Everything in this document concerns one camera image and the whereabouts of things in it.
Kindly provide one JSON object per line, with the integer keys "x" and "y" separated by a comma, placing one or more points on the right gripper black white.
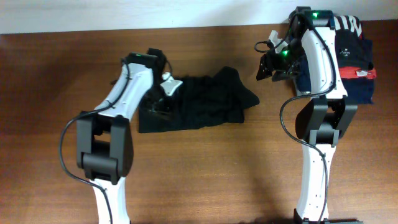
{"x": 270, "y": 63}

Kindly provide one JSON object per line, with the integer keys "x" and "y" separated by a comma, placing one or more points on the black t-shirt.
{"x": 202, "y": 102}

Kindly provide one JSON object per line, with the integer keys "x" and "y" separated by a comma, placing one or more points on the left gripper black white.
{"x": 165, "y": 109}

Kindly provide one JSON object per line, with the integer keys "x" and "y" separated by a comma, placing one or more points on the black folded printed shirt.
{"x": 352, "y": 49}

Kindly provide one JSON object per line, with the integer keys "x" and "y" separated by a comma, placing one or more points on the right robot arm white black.
{"x": 325, "y": 118}

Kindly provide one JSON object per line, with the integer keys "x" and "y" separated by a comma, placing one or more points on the navy folded garment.
{"x": 360, "y": 89}

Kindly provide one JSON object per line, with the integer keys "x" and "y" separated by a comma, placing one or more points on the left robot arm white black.
{"x": 104, "y": 141}

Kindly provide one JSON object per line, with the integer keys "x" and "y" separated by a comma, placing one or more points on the grey folded garment bottom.
{"x": 298, "y": 92}

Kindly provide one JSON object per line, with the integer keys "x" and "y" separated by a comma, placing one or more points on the red folded garment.
{"x": 356, "y": 72}

